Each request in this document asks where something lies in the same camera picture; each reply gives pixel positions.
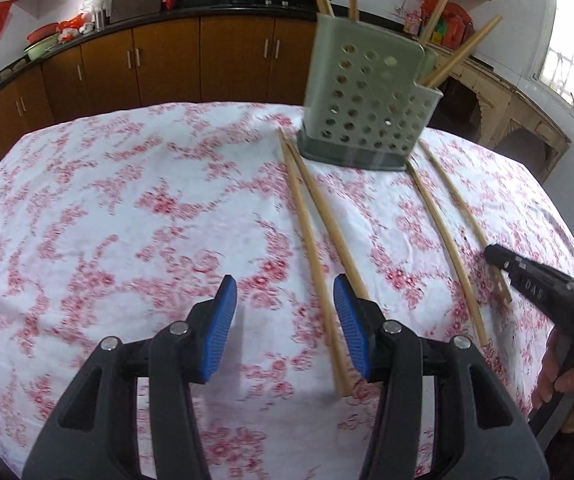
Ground green perforated utensil holder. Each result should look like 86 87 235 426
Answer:
296 12 444 172

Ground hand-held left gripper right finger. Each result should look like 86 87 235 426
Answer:
333 275 550 480

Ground pink floral tablecloth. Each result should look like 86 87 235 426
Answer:
0 101 574 466

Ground green basin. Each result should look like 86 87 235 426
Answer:
23 40 62 61

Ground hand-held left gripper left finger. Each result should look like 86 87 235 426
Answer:
22 275 240 480

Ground wooden base cabinets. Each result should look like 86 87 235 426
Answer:
0 14 318 161

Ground cream side table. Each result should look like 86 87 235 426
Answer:
432 57 572 186

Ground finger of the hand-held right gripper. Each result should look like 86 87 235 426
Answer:
483 243 574 332

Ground red basin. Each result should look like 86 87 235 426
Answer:
27 22 62 43

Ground dark cutting board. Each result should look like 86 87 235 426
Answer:
109 0 166 24

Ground black kitchen countertop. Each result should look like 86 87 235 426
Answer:
0 0 318 116

